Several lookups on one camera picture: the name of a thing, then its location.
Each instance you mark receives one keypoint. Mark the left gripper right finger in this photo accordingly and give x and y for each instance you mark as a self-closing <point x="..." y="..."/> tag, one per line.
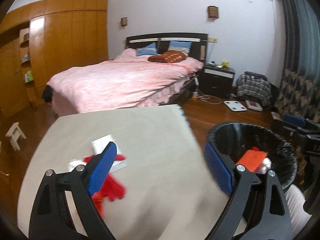
<point x="256" y="209"/>

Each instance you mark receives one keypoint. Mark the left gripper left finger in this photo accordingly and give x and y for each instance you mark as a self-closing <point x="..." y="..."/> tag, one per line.
<point x="50" y="216"/>

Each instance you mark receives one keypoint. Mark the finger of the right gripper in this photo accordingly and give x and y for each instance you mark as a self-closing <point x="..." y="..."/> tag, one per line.
<point x="293" y="120"/>

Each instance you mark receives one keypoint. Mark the orange ribbed plastic piece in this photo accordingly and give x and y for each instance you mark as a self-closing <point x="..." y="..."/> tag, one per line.
<point x="252" y="158"/>

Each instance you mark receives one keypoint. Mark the red felt cloth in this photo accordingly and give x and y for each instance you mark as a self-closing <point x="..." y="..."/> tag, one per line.
<point x="110" y="190"/>

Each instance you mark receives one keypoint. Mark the black trash bin with bag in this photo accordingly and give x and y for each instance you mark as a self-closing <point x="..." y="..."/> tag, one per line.
<point x="227" y="142"/>

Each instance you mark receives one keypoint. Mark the grey green curtain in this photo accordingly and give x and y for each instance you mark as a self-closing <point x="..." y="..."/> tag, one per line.
<point x="299" y="88"/>

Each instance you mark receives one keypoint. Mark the plaid cloth on chair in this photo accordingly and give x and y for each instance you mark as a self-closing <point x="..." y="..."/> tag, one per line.
<point x="247" y="85"/>

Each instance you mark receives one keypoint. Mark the white bathroom scale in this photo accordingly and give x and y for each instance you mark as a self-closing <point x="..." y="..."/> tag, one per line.
<point x="235" y="106"/>

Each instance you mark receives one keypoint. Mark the white medicine box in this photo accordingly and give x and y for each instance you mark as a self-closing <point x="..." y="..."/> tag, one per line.
<point x="116" y="160"/>

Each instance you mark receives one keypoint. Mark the white small stool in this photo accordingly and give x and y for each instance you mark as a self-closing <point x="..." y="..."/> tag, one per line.
<point x="14" y="134"/>

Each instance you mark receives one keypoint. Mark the black bedside table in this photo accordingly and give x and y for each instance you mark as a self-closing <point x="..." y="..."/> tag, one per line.
<point x="217" y="81"/>

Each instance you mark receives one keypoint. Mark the brown dotted pillow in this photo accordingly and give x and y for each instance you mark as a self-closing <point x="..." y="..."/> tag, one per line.
<point x="170" y="56"/>

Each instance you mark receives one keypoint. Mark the pink covered bed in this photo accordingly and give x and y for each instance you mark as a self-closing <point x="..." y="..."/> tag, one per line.
<point x="130" y="80"/>

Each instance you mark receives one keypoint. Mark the wooden wardrobe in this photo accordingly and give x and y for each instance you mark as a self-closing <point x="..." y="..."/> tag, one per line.
<point x="44" y="38"/>

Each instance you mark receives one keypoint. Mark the right wall lamp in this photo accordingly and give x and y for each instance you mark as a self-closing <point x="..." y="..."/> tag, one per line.
<point x="213" y="12"/>

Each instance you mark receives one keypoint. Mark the wall lamp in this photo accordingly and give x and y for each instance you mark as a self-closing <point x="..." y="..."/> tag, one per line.
<point x="213" y="12"/>
<point x="123" y="21"/>

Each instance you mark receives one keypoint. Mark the left wall lamp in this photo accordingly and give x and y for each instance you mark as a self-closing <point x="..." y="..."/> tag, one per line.
<point x="123" y="21"/>

